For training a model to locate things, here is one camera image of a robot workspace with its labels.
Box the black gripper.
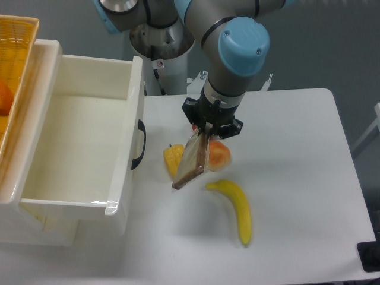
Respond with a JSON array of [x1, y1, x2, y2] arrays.
[[182, 90, 244, 139]]

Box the toast slice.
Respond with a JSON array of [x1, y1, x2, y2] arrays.
[[172, 131, 210, 190]]

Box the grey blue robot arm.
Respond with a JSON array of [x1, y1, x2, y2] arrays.
[[94, 1, 283, 139]]

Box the open white upper drawer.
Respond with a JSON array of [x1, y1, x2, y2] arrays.
[[21, 55, 144, 235]]

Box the white drawer cabinet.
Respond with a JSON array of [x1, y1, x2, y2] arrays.
[[0, 39, 80, 247]]

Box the orange toy bread roll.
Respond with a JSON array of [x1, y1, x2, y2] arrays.
[[208, 141, 231, 172]]

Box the yellow toy bell pepper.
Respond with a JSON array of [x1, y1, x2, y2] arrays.
[[163, 144, 185, 178]]

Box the yellow toy banana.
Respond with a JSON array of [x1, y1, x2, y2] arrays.
[[205, 179, 252, 246]]

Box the black device at table edge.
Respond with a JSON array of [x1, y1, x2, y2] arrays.
[[357, 241, 379, 273]]

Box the orange fruit in basket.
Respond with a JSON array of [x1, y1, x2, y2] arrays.
[[0, 80, 14, 116]]

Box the yellow wicker basket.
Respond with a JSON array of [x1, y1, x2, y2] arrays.
[[1, 15, 39, 156]]

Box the black drawer handle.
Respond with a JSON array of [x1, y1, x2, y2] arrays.
[[131, 119, 147, 170]]

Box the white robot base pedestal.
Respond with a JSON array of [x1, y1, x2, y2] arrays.
[[129, 18, 195, 96]]

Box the white frame at right edge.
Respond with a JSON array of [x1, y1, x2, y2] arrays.
[[351, 103, 379, 160]]

